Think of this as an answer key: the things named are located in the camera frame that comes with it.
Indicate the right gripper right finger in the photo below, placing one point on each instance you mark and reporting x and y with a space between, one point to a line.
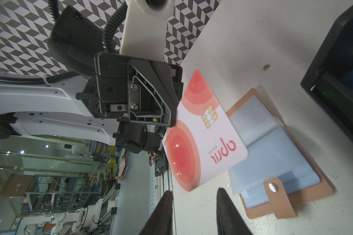
229 220

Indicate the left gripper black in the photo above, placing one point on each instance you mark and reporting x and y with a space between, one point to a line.
148 91

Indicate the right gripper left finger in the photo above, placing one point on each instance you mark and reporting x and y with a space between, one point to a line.
161 220

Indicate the white red circle card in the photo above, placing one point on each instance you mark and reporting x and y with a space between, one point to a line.
203 143

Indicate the tan leather card holder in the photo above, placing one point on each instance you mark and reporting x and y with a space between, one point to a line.
277 175

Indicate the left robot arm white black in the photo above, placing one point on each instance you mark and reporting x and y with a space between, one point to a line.
35 105

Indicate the black plastic bin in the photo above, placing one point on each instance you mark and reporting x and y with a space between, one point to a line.
329 79

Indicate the aluminium mounting rail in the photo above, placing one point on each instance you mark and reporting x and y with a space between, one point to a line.
159 185

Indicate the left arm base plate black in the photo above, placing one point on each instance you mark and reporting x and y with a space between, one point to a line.
158 161

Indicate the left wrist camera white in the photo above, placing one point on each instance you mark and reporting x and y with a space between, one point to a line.
145 29

